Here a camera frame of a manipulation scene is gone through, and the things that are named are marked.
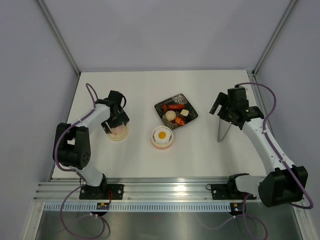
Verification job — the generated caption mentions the metal tongs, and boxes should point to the metal tongs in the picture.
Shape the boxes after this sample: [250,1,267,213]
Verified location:
[217,118,232,143]

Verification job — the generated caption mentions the toy fried egg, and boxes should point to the toy fried egg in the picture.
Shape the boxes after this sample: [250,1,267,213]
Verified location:
[153,127,172,145]

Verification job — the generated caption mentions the pink and cream lunch bowl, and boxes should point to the pink and cream lunch bowl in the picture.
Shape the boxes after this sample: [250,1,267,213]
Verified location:
[150,126,174,150]

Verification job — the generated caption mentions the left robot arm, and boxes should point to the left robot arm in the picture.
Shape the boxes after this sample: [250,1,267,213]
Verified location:
[52,90,130,200]

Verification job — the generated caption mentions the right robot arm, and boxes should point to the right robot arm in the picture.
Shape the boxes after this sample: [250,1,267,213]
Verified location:
[209,83,308,208]

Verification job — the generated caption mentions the toy cheese cube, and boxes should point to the toy cheese cube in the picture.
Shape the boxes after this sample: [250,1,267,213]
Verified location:
[180,109,189,117]

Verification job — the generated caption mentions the black patterned square plate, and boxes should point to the black patterned square plate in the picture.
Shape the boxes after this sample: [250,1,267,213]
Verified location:
[154,93,199,130]

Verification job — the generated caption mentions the toy orange chicken wing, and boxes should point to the toy orange chicken wing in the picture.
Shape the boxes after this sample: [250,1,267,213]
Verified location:
[174,116,186,126]

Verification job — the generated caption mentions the toy red sausage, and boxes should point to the toy red sausage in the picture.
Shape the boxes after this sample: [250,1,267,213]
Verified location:
[167,104,185,111]

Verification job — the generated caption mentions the toy white bun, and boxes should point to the toy white bun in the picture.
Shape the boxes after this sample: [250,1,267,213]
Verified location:
[165,110,177,121]

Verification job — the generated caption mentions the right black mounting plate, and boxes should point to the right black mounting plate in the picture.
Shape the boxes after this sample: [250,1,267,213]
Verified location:
[205,183,249,201]

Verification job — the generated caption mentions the black mounting plate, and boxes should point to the black mounting plate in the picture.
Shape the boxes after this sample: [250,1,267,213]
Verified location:
[79,184,124,200]
[205,183,249,201]

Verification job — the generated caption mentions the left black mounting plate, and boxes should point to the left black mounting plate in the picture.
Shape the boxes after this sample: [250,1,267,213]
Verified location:
[79,184,124,200]

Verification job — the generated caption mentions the aluminium rail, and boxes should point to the aluminium rail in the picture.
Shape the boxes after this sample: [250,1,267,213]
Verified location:
[33,176,305,202]

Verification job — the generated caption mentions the right aluminium frame post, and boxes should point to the right aluminium frame post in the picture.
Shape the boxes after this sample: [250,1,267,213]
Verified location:
[251,0,299,77]

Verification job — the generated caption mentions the aluminium frame post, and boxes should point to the aluminium frame post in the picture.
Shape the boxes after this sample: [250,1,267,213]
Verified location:
[251,0,299,77]
[34,0,81,78]

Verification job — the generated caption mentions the left aluminium frame post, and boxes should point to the left aluminium frame post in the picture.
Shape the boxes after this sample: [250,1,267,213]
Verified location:
[34,0,81,78]

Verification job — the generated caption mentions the white slotted cable duct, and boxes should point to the white slotted cable duct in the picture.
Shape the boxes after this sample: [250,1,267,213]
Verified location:
[43,202,231,213]

